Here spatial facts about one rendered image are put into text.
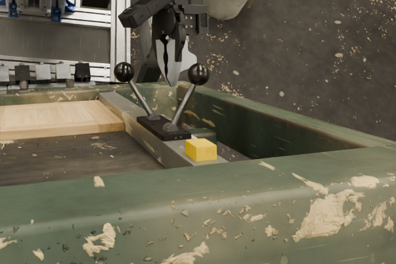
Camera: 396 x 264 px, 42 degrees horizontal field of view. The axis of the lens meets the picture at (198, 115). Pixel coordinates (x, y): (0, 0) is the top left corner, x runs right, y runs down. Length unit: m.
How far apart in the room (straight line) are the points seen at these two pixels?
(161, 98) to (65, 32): 0.97
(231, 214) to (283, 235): 0.04
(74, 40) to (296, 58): 1.23
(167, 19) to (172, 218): 0.65
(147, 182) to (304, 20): 2.77
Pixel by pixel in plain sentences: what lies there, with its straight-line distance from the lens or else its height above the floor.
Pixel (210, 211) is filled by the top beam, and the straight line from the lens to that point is 0.35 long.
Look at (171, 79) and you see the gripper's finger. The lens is 0.98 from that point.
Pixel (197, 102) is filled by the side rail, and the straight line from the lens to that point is 1.41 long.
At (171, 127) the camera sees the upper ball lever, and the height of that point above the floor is 1.51.
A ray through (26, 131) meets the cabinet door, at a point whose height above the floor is 1.24.
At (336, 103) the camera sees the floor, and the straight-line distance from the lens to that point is 2.94.
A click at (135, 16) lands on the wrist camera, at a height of 1.52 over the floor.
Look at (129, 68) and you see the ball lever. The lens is 0.95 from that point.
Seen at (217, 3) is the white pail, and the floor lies 0.13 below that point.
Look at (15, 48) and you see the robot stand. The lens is 2.40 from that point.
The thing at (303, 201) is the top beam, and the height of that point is 1.95.
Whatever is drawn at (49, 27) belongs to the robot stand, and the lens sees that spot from 2.45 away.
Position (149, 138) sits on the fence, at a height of 1.44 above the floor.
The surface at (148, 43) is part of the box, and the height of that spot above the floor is 0.88.
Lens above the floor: 2.28
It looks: 62 degrees down
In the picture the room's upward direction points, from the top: 33 degrees clockwise
